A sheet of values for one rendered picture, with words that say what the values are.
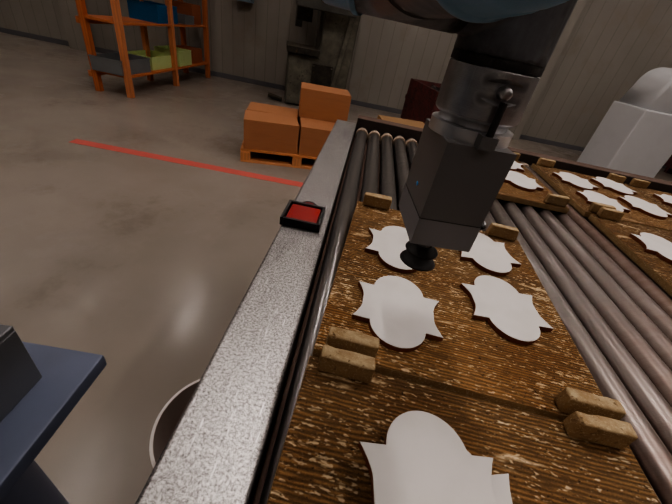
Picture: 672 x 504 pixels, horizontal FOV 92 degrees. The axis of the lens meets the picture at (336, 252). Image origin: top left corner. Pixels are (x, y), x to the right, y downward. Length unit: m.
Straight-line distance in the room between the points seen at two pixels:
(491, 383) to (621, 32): 7.79
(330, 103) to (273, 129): 0.68
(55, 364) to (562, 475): 0.54
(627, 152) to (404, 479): 6.03
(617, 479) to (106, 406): 1.41
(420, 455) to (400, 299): 0.21
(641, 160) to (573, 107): 2.09
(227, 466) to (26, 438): 0.20
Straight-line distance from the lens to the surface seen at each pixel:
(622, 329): 0.72
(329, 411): 0.35
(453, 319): 0.49
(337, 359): 0.35
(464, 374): 0.43
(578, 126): 8.18
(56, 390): 0.48
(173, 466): 0.36
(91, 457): 1.44
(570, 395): 0.46
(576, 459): 0.45
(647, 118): 6.14
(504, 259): 0.67
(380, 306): 0.45
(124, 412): 1.48
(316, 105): 3.58
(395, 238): 0.60
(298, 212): 0.64
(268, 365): 0.40
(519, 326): 0.53
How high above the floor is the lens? 1.24
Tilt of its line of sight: 35 degrees down
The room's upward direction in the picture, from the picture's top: 12 degrees clockwise
